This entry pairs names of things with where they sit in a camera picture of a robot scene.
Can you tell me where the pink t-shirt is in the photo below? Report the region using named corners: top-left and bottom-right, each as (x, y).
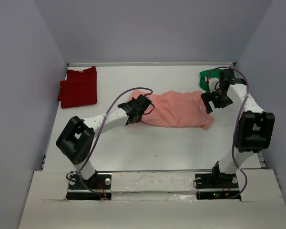
top-left (141, 91), bottom-right (214, 130)

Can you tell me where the green t-shirt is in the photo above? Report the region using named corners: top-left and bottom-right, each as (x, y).
top-left (199, 69), bottom-right (221, 92)

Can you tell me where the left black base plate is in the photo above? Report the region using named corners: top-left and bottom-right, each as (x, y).
top-left (66, 172), bottom-right (112, 201)

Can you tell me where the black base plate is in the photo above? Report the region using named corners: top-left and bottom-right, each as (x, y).
top-left (193, 173), bottom-right (241, 200)
top-left (66, 172), bottom-right (112, 201)

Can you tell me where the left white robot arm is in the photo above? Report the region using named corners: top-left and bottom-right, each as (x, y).
top-left (56, 94), bottom-right (154, 189)

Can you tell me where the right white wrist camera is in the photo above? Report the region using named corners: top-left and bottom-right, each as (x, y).
top-left (205, 77), bottom-right (220, 93)

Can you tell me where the white cardboard front cover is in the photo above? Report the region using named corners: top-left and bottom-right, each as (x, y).
top-left (20, 169), bottom-right (286, 229)

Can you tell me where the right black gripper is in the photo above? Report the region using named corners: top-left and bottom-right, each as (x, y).
top-left (201, 88), bottom-right (233, 115)

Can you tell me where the red folded t-shirt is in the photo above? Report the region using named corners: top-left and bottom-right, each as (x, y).
top-left (57, 66), bottom-right (97, 109)

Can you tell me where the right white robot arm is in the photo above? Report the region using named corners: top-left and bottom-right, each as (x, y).
top-left (201, 66), bottom-right (275, 187)

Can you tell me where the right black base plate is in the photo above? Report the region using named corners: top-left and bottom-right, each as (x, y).
top-left (193, 173), bottom-right (241, 200)

